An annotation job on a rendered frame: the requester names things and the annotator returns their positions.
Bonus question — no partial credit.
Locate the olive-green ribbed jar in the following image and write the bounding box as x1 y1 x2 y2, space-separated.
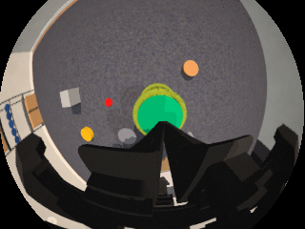
132 83 187 135

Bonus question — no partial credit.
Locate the orange disc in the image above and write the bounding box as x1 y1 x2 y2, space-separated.
182 60 198 76

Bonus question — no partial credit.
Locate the yellow short cylinder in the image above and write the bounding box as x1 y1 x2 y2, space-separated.
81 127 93 141

